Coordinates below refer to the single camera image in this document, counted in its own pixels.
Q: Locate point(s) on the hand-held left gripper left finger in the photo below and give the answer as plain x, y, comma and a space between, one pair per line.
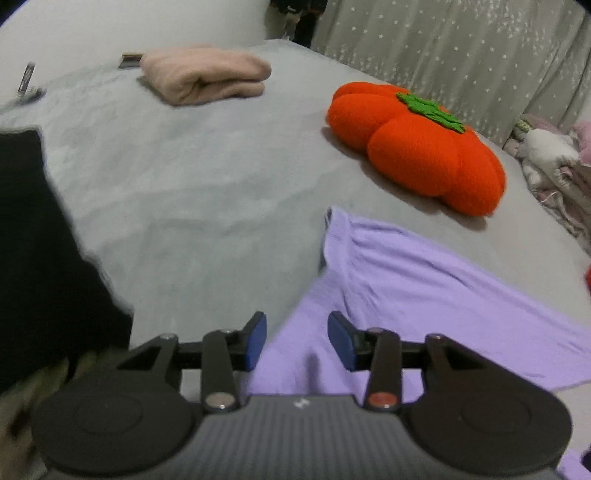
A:
256, 344

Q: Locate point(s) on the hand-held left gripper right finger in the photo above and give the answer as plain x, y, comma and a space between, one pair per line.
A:
340, 344

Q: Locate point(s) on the purple garment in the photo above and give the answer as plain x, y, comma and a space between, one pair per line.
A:
415, 286

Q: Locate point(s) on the grey bed cover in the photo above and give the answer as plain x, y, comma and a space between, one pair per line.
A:
194, 184

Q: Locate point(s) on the orange pumpkin cushion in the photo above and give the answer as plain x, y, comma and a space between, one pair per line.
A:
588, 279
415, 147

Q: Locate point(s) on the dark cloth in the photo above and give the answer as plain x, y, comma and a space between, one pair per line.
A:
37, 254

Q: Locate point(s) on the folded pink towel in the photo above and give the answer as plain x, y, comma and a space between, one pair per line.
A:
203, 74

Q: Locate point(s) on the folded grey quilt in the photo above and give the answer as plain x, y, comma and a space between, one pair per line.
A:
549, 157

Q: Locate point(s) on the grey star-print curtain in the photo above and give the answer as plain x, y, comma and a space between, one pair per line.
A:
452, 55

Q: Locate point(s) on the small brown flat object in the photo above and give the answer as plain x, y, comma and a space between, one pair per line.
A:
129, 61

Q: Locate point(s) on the purple pillow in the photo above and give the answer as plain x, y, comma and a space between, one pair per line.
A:
584, 138

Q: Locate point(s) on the black hanging garment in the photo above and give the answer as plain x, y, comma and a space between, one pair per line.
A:
304, 18

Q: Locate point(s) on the small dark clip stand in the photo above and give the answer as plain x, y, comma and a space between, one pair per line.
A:
28, 87

